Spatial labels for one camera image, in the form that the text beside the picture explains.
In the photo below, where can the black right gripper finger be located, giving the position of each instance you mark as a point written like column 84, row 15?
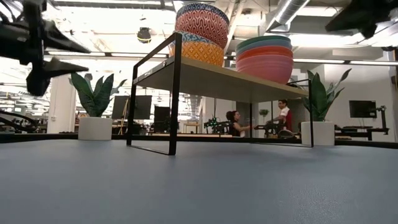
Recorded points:
column 348, row 20
column 370, row 31

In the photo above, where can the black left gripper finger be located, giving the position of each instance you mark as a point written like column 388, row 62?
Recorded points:
column 62, row 69
column 65, row 42

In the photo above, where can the blue-grey plain bowl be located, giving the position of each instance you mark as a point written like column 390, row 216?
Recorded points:
column 264, row 44

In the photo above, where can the coral plain bowl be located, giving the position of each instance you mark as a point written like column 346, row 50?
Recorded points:
column 264, row 52

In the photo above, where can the pink plain bowl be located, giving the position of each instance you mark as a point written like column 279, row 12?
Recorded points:
column 264, row 70

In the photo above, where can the teal star patterned bowl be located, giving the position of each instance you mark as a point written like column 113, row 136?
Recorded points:
column 189, row 37

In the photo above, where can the orange patterned bowl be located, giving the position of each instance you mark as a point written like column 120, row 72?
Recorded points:
column 202, row 53

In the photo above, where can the red wavy patterned bowl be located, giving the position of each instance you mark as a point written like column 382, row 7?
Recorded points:
column 202, row 26

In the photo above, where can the black background robot arm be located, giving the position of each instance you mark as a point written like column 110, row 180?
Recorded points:
column 217, row 126
column 267, row 128

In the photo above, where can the green artificial plant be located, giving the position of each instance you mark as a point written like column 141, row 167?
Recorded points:
column 320, row 99
column 96, row 96

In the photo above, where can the white round plant pot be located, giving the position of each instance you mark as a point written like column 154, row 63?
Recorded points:
column 94, row 128
column 317, row 133

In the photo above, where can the black monitor on stand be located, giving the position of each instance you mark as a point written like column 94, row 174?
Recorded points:
column 362, row 109

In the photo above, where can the large black monitor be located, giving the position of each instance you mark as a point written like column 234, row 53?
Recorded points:
column 140, row 107

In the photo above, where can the dark background desk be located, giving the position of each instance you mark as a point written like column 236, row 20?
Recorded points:
column 360, row 130

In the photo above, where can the small black monitor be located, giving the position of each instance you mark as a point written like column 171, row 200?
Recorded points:
column 161, row 119

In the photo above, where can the person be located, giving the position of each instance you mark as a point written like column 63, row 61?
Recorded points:
column 234, row 124
column 284, row 115

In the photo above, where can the black table frame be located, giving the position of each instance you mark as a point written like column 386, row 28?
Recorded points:
column 46, row 137

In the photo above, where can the black ceiling dome camera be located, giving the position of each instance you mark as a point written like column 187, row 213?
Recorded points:
column 144, row 35

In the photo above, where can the wooden shelf with black frame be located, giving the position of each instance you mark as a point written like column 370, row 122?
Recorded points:
column 217, row 82

